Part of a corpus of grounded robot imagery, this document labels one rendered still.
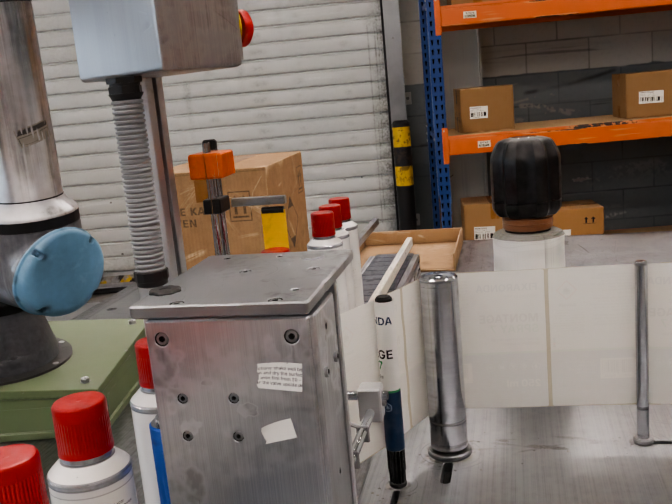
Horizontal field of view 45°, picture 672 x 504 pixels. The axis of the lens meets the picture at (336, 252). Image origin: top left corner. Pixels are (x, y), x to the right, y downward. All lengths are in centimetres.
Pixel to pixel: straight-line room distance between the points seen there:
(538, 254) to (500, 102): 376
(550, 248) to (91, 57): 55
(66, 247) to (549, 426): 61
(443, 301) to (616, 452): 23
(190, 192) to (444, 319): 88
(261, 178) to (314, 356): 109
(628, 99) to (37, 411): 415
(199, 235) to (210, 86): 380
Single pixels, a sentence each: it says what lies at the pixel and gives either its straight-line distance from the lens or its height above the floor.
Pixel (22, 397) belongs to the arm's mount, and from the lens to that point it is 117.
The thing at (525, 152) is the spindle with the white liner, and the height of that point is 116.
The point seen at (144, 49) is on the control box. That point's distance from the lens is 80.
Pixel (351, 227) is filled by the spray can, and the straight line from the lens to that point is 125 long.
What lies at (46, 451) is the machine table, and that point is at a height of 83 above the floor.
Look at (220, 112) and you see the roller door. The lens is 535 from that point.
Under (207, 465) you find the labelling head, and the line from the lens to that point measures 51.
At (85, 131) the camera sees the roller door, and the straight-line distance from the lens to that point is 558.
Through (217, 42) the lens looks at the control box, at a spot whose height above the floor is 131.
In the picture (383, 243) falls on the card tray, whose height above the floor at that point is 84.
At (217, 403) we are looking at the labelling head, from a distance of 49.
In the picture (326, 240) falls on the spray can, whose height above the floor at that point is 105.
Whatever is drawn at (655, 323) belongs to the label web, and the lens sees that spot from 85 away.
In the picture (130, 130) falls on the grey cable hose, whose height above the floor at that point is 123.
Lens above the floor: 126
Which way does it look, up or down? 12 degrees down
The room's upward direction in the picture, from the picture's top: 5 degrees counter-clockwise
